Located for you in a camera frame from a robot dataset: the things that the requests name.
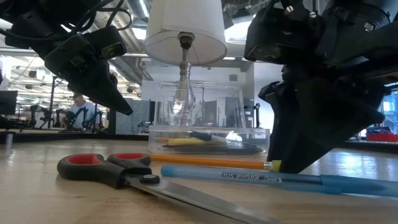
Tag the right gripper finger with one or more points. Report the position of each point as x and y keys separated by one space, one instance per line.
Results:
x=326 y=118
x=278 y=118

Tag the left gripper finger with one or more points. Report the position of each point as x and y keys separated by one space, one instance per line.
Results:
x=114 y=81
x=90 y=81

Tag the blue ballpoint pen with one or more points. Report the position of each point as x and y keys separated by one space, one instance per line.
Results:
x=248 y=179

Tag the clear plastic supply box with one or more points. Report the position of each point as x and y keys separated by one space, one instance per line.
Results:
x=155 y=146

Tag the dark ballpoint pen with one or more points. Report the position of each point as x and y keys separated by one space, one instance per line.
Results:
x=200 y=135

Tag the orange pencil yellow eraser cap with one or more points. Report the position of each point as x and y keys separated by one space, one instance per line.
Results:
x=211 y=161

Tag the yellow highlighter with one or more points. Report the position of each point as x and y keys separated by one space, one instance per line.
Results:
x=186 y=142

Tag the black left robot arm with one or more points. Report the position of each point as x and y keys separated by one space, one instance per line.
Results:
x=37 y=12

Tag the person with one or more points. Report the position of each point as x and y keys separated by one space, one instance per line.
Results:
x=82 y=109

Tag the grey partition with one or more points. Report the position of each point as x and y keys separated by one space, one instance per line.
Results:
x=136 y=119

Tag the red bin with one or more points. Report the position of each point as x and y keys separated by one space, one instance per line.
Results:
x=382 y=137

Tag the black pen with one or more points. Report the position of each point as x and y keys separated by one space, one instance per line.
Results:
x=217 y=150

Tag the long ceiling light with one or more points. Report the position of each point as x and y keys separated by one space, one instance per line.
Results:
x=231 y=58

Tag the black monitor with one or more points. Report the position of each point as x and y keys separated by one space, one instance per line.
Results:
x=7 y=102

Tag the white shade table lamp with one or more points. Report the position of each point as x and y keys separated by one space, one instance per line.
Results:
x=186 y=18

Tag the black stand post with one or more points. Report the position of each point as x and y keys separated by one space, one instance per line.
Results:
x=257 y=115

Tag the black background rig frame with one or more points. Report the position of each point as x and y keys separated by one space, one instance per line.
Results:
x=53 y=99

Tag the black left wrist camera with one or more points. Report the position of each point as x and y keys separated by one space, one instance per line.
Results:
x=102 y=40

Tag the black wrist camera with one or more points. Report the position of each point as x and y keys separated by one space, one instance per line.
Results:
x=276 y=28
x=102 y=40

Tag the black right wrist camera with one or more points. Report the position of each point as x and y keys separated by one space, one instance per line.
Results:
x=276 y=28

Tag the silver post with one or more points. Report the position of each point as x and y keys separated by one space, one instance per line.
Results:
x=9 y=140

